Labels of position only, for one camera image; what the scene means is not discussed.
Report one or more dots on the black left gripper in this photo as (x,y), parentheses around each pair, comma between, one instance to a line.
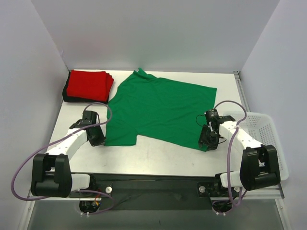
(96,138)

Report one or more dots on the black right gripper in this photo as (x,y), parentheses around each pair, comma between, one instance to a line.
(206,140)

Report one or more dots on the green t shirt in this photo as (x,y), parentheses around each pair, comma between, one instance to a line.
(159,108)

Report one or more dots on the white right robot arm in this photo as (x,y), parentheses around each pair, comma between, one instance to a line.
(259,167)

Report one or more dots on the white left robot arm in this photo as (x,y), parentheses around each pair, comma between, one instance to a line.
(51,173)

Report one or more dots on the folded black t shirt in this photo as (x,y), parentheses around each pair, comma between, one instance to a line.
(66,92)

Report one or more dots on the folded red t shirt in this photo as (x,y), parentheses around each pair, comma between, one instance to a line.
(88,85)

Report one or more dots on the white plastic basket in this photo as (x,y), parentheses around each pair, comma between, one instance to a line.
(257,128)

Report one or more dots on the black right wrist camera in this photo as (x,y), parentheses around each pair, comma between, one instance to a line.
(211,114)

